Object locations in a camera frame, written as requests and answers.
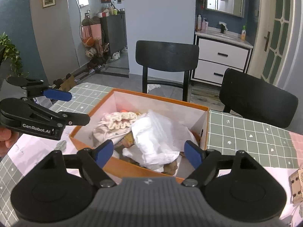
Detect green soap bottle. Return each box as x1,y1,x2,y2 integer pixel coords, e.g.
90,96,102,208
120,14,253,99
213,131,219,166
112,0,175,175
241,25,247,42

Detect white crumpled plastic bag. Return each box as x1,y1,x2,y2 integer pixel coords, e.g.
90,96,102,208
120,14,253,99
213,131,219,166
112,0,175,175
122,110,199,173

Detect orange cardboard box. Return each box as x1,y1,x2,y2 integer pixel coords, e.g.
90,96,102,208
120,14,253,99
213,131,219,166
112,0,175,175
70,89,209,182

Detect brown sponge piece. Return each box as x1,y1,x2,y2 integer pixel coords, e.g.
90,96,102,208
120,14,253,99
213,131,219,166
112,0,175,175
162,159,178,176

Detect green grid tablecloth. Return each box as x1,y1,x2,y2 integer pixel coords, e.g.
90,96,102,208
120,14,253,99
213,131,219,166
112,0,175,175
1,82,302,226

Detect white vanity cabinet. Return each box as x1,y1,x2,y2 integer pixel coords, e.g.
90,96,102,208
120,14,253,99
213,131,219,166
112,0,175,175
191,29,253,86

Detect black tall cabinet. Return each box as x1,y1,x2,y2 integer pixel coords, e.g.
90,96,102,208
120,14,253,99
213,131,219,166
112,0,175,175
100,14,127,55

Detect white printed table mat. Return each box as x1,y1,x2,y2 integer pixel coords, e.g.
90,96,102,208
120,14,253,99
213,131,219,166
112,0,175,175
1,117,302,225

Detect pink cloth right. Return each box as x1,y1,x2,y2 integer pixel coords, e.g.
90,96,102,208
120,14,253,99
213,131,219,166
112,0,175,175
289,132,303,158

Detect pink bottles on vanity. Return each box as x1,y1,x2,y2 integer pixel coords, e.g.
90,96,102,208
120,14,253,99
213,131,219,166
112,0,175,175
196,14,209,32

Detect black faucet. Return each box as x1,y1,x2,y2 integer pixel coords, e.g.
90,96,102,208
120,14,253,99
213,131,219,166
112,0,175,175
218,22,228,34

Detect pink white knitted cloth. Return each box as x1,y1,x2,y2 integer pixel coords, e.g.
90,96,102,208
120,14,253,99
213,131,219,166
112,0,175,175
93,111,142,148

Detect black chair right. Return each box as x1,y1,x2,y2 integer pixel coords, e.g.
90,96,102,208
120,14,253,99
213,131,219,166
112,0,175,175
219,68,298,128

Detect pink bags pile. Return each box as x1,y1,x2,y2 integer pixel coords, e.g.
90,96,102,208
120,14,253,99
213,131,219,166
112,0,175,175
80,16,109,58

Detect cardboard dice box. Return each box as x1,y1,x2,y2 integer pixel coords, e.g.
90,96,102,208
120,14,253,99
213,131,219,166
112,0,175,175
289,169,303,204

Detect green potted plant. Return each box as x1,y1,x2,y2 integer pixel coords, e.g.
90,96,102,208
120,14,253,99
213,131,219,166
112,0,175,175
1,32,24,77

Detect framed picture on wall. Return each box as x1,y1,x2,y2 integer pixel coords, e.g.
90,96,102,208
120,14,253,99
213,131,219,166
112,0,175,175
42,0,56,8

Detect person's left hand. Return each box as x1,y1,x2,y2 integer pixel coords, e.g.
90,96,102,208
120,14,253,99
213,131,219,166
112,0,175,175
0,127,19,157

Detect green door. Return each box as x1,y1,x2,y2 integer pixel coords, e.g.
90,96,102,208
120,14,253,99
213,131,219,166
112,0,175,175
248,0,293,85

